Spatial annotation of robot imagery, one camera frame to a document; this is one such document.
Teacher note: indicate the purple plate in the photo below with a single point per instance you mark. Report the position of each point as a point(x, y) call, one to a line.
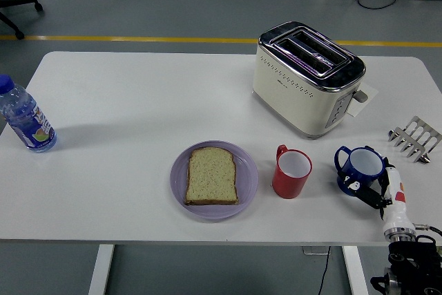
point(214, 212)

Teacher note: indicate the black office chair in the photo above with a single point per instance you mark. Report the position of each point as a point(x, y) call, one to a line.
point(20, 2)

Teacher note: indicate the red enamel cup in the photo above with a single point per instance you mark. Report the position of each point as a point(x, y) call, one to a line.
point(286, 184)

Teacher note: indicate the metal toast rack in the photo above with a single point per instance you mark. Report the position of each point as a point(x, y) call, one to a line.
point(414, 136)

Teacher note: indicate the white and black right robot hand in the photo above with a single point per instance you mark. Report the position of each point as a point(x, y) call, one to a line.
point(395, 212)

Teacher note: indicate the grey under-table box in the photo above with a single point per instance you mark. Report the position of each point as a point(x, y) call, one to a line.
point(312, 250)

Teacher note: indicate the cream and chrome toaster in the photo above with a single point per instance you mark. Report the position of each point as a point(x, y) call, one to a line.
point(293, 101)

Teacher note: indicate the slice of bread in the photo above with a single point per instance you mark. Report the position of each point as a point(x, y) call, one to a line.
point(211, 177)

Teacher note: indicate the blue enamel cup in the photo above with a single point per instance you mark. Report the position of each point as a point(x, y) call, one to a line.
point(364, 163)

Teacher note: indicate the white table leg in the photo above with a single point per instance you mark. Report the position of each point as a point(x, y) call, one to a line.
point(355, 271)
point(102, 271)

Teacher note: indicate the blue-capped water bottle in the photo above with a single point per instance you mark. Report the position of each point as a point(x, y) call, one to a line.
point(29, 122)

